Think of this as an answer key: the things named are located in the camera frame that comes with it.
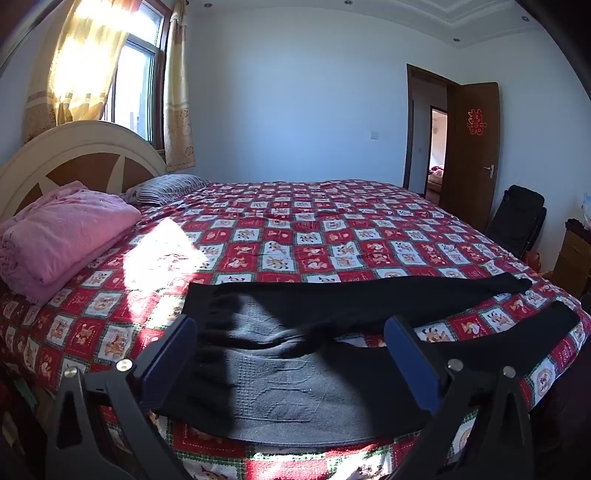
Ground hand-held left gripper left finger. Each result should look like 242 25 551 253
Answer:
45 315 199 480

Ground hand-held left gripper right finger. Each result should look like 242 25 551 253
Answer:
383 315 539 480

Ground black pants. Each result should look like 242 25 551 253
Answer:
152 272 580 448

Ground red checked printed bed quilt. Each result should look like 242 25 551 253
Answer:
0 180 591 480

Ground folded pink blanket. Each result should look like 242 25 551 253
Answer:
0 181 143 304

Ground striped pillow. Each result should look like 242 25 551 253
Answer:
121 174 209 205

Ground black chair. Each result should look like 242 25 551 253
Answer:
485 185 547 259

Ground brown wooden door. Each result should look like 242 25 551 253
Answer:
440 82 501 232

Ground cardboard box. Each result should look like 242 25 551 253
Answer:
551 219 591 301

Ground cream wooden bed headboard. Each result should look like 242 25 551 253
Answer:
0 121 168 223

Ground narrow yellow curtain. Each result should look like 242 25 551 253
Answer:
164 0 197 172

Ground window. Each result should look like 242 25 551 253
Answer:
104 0 171 151

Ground wide yellow curtain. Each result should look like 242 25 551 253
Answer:
24 0 141 143

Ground brown door frame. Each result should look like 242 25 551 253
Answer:
403 64 461 195

